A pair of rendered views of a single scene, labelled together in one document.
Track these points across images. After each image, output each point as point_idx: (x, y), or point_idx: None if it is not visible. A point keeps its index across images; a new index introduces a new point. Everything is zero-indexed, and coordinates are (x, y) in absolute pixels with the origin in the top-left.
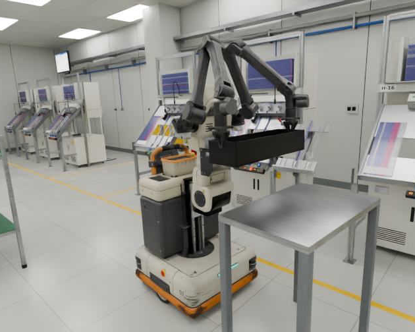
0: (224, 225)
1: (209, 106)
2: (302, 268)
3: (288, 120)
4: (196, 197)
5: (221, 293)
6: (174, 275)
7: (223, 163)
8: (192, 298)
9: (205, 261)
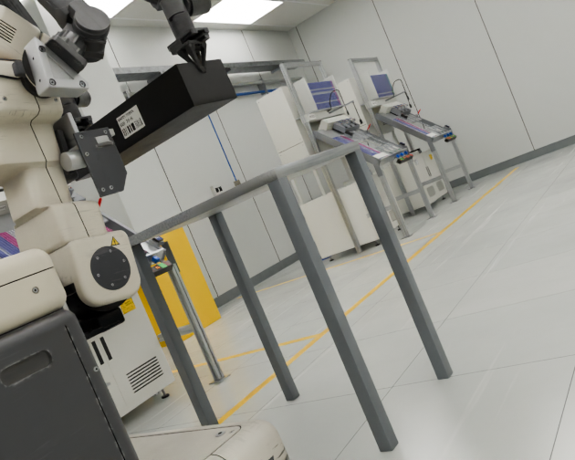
0: (287, 180)
1: None
2: (365, 168)
3: (88, 120)
4: (101, 269)
5: (335, 311)
6: (225, 457)
7: (217, 96)
8: (285, 448)
9: (169, 449)
